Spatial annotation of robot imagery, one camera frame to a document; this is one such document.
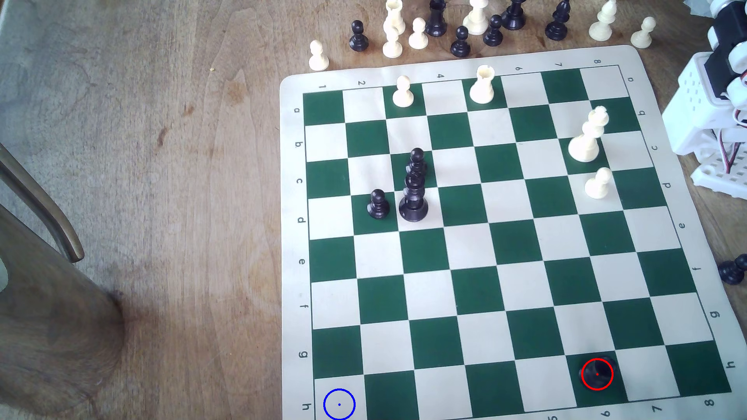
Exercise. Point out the white rook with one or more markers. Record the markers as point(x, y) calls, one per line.
point(395, 10)
point(482, 87)

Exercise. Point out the tall black chess piece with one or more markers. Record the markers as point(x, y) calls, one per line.
point(513, 17)
point(436, 22)

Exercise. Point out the green and white chess mat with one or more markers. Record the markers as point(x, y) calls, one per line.
point(467, 291)

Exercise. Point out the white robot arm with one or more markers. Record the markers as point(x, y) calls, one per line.
point(694, 99)

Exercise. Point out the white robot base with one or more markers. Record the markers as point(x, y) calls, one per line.
point(718, 178)

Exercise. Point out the white bishop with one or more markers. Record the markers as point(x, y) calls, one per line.
point(601, 28)

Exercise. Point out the black queen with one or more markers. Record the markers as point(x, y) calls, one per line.
point(413, 204)

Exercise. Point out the black pawn behind tall piece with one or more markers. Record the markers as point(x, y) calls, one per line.
point(416, 157)

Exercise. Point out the white crumpled paper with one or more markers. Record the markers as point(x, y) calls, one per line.
point(695, 6)

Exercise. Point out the tall white chess piece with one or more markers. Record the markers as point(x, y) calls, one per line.
point(477, 20)
point(585, 146)

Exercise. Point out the black rook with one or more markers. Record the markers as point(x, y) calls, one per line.
point(602, 380)

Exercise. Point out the dark wooden chair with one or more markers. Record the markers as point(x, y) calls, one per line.
point(52, 326)

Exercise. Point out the white pawn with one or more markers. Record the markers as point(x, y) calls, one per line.
point(318, 58)
point(402, 96)
point(418, 38)
point(597, 185)
point(642, 38)
point(392, 48)

